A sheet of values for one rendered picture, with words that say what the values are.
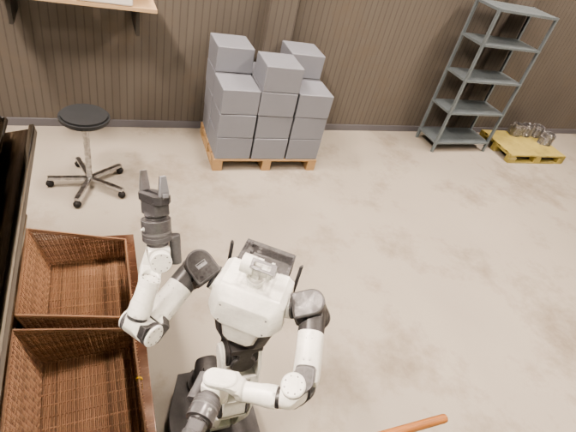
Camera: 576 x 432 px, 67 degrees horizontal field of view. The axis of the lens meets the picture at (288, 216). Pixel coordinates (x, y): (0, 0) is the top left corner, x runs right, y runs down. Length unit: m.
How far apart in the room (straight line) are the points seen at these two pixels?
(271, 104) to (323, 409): 2.69
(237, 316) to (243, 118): 2.94
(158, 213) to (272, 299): 0.47
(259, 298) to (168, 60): 3.64
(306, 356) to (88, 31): 3.85
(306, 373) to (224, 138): 3.19
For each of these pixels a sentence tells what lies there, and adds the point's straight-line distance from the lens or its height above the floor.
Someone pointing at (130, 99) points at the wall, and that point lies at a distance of 4.96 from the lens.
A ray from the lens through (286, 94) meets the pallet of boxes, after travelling 4.26.
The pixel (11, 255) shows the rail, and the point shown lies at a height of 1.44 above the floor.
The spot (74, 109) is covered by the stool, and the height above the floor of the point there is 0.69.
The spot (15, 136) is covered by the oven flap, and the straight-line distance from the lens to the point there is 2.18.
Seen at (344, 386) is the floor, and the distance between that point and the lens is 3.08.
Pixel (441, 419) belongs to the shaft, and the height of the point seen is 1.20.
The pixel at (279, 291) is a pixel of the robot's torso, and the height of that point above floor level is 1.39.
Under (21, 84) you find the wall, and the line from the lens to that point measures 4.94.
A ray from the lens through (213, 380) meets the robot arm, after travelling 1.47.
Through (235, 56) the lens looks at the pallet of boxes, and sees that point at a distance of 4.40.
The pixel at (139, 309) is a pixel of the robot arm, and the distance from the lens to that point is 1.45.
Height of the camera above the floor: 2.52
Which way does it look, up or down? 38 degrees down
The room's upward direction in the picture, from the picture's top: 15 degrees clockwise
